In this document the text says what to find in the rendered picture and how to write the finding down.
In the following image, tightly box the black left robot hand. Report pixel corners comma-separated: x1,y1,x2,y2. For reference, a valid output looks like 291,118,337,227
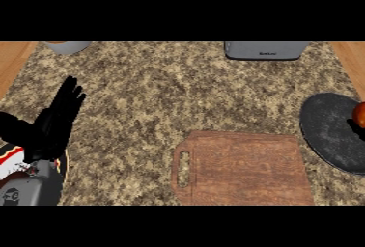
0,75,89,164

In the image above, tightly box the brown wooden cutting board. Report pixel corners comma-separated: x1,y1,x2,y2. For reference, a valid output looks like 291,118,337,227
170,129,317,206

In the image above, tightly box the dark grey pan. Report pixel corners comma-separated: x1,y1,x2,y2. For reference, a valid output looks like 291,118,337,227
299,92,365,176

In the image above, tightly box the red tomato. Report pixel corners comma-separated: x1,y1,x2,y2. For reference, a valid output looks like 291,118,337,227
351,101,365,129

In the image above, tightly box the white plate with red rim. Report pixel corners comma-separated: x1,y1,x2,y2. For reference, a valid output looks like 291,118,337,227
0,143,70,189

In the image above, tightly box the grey round pot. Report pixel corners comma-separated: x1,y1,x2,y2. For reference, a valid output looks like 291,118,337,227
43,41,93,56

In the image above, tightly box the grey rectangular appliance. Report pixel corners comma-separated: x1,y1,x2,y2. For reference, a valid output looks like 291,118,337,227
224,41,311,62

